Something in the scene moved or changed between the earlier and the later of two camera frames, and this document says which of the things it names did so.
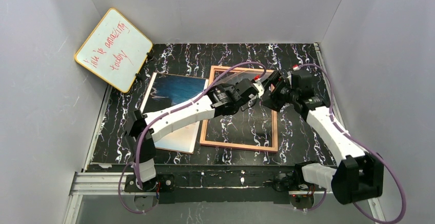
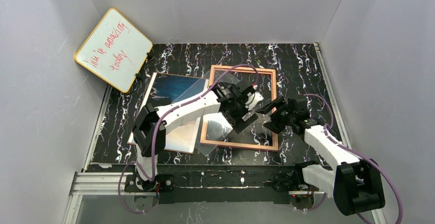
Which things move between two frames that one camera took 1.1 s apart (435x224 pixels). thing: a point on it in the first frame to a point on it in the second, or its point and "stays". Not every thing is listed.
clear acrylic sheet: [223, 77] to [212, 127]
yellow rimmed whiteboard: [114, 49] stays
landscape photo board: [165, 90] stays
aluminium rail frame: [89, 184] stays
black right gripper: [276, 95] to [276, 114]
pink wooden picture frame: [274, 115] stays
